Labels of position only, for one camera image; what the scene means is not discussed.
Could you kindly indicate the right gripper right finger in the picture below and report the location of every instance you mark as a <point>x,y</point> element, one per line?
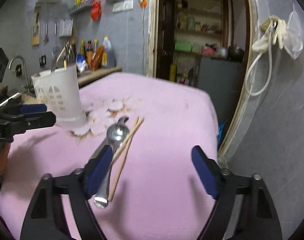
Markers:
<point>258,217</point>

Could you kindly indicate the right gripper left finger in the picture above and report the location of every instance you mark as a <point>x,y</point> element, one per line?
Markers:
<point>45,216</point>

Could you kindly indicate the steel fork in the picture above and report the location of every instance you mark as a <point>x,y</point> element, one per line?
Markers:
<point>70,53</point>

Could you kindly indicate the person's left hand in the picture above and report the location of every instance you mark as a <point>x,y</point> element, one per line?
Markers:
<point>4,151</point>

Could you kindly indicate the chrome sink faucet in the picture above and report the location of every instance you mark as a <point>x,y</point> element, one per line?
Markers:
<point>21,69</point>

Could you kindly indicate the white plastic utensil caddy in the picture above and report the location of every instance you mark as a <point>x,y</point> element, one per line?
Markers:
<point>59,91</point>

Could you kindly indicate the wooden knife holder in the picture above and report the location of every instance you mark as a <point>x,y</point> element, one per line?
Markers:
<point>35,39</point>

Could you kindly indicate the white salt bag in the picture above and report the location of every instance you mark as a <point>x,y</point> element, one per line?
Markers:
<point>81,64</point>

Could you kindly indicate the pink floral table cloth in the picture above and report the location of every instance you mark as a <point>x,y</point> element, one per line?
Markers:
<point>159,194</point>

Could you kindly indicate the orange snack packet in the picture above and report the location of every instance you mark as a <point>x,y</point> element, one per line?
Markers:
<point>96,61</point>

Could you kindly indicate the large oil jug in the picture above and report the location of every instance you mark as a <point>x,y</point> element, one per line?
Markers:
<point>108,59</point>

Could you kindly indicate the red plastic bag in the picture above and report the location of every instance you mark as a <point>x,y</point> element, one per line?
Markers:
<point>96,10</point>

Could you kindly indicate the dark grey cabinet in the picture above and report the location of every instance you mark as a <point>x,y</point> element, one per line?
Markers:
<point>222,80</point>

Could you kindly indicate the clear hanging plastic bag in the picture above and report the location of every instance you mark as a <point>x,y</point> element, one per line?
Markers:
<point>293,40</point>

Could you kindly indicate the white rubber gloves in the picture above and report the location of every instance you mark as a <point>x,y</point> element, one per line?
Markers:
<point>274,30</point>

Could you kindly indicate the grey wall spice rack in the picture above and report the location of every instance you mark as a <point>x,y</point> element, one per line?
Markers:
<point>81,7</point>

